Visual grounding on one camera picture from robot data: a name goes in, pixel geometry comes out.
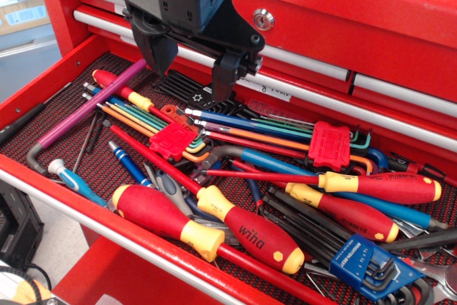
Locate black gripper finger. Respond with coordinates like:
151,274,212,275
211,49,263,101
123,8,178,76

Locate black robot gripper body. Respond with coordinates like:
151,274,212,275
124,0,265,55

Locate violet Allen key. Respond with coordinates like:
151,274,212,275
26,59,146,176

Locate black torx key set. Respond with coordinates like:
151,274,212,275
158,69,260,119

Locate thin black Allen key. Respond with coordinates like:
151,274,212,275
73,110,106,172

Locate large blue sleeve Allen key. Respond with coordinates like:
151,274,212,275
201,146,448,229

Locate white handwritten drawer label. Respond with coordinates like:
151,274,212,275
236,79,291,102

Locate silver chest lock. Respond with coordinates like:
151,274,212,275
253,9,275,31

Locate small red yellow screwdriver back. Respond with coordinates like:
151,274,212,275
92,69,176,124

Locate red holder rainbow hex keys left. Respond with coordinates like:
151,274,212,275
101,91,211,163

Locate red holder rainbow hex keys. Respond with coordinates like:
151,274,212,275
185,109,388,173
101,91,211,163

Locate red holder rainbow hex keys right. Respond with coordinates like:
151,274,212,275
185,109,388,173

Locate blue metal pen screwdriver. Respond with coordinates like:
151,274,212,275
109,141,154,187

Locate open red drawer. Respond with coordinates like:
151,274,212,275
1,30,456,304

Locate black red drawer liner mat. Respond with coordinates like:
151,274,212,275
1,51,456,304

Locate blue white precision screwdriver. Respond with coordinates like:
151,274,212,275
48,159,107,207

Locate big red yellow screwdriver front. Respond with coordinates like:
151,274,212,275
113,185,332,304

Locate large red yellow Wiha screwdriver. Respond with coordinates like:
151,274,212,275
110,125,305,274

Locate black pen tool left edge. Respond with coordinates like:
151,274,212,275
1,82,71,145

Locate black red tool right edge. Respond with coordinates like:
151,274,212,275
387,153,456,187

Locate red yellow screwdriver right upper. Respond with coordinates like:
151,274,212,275
203,169,442,204

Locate red yellow screwdriver right lower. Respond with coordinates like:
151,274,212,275
238,170,399,243

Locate black box on floor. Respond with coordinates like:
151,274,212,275
1,181,44,271

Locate blue holder black hex keys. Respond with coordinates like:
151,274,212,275
262,186,434,304

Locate silver combination wrench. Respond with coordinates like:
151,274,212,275
403,258,456,304

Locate grey blue handled pliers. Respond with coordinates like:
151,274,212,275
144,161,215,219

